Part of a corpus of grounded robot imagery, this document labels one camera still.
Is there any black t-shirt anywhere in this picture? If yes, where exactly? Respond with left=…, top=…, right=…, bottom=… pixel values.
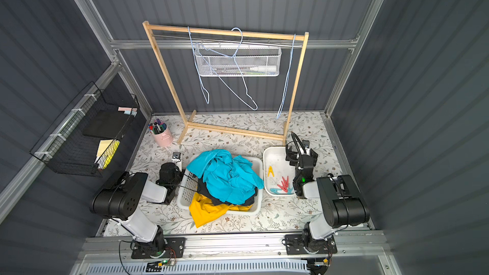
left=196, top=179, right=257, bottom=207

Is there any yellow t-shirt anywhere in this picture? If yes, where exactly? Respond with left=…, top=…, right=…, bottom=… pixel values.
left=189, top=193, right=252, bottom=228

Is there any teal t-shirt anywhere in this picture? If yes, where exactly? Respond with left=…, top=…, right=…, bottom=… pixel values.
left=187, top=149, right=264, bottom=205

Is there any blue wire hanger black shirt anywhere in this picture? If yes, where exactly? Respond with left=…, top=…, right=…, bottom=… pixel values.
left=190, top=27, right=259, bottom=112

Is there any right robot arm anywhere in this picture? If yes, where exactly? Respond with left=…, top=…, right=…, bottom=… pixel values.
left=285, top=147, right=370, bottom=253

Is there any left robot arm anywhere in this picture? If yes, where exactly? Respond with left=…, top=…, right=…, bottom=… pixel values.
left=89, top=162, right=183, bottom=258

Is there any white perforated laundry basket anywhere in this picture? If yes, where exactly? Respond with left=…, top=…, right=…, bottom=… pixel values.
left=176, top=156, right=264, bottom=216

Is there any white plastic tray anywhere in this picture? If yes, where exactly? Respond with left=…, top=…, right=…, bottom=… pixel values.
left=263, top=146, right=295, bottom=197

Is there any pink pen cup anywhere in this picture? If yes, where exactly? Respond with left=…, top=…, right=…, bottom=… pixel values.
left=148, top=118, right=173, bottom=148

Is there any wooden clothes rack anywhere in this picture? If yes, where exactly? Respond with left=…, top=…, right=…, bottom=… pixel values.
left=143, top=20, right=310, bottom=146

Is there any yellow notepad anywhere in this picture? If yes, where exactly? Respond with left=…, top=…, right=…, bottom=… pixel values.
left=95, top=140, right=120, bottom=170

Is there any white tube in mesh basket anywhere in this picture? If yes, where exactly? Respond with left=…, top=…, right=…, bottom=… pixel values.
left=247, top=66, right=279, bottom=76

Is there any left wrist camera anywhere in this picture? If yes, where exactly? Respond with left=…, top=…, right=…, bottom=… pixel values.
left=171, top=152, right=182, bottom=171

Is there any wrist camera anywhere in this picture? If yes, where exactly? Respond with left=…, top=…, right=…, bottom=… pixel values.
left=299, top=140, right=311, bottom=155
left=171, top=152, right=182, bottom=171

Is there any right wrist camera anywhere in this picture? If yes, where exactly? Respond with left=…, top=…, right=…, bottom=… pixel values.
left=299, top=140, right=311, bottom=155

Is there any black notebook in wall basket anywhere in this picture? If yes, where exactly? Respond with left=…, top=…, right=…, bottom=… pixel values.
left=82, top=111, right=135, bottom=140

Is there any black wire wall basket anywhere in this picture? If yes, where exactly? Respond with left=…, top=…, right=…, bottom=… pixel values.
left=30, top=82, right=140, bottom=177

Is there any white wire mesh basket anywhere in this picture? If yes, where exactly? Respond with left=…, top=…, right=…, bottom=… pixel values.
left=196, top=44, right=282, bottom=77

